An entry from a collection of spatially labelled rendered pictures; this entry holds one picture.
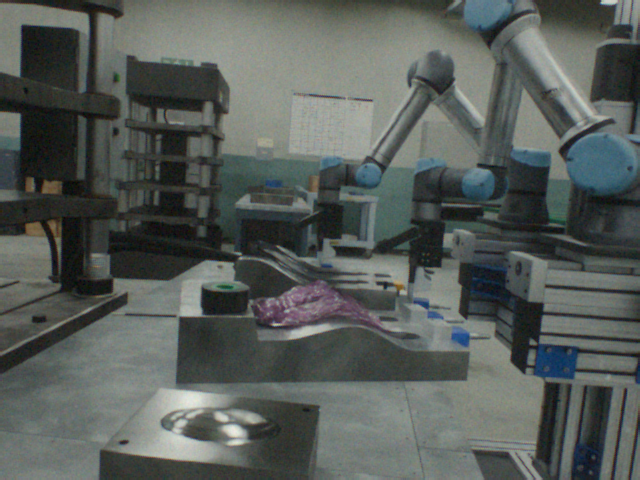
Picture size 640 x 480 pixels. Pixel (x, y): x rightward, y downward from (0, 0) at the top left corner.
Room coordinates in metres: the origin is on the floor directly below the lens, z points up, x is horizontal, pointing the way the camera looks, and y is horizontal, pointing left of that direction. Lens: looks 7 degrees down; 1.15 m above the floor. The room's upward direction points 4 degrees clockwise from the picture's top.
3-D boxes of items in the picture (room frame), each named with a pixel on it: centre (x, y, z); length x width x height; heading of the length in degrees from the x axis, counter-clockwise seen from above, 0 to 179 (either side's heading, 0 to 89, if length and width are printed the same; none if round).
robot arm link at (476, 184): (1.31, -0.37, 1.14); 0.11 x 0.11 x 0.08; 49
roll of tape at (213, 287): (0.88, 0.14, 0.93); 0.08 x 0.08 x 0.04
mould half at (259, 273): (1.35, 0.03, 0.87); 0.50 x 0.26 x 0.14; 85
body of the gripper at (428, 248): (1.36, -0.29, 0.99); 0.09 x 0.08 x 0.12; 79
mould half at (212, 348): (0.99, -0.02, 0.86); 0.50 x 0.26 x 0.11; 103
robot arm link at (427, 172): (1.36, -0.29, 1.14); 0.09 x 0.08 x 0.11; 49
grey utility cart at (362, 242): (7.39, -0.30, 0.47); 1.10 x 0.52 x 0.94; 102
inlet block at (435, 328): (1.00, -0.30, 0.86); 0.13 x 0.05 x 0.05; 103
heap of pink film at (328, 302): (0.99, -0.02, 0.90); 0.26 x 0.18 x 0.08; 103
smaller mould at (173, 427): (0.55, 0.08, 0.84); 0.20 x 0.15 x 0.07; 85
